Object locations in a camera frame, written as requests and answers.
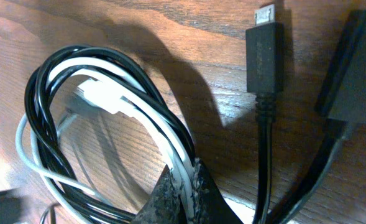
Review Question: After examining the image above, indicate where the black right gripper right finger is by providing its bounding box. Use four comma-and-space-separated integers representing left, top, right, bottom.
192, 157, 243, 224

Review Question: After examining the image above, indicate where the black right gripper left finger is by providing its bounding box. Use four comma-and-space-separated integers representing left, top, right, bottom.
131, 166, 183, 224

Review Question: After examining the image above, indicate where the black usb cable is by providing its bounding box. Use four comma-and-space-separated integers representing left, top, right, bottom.
245, 3, 366, 224
24, 44, 198, 224

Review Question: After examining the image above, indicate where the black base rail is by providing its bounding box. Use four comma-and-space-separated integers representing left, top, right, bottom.
0, 190, 22, 224

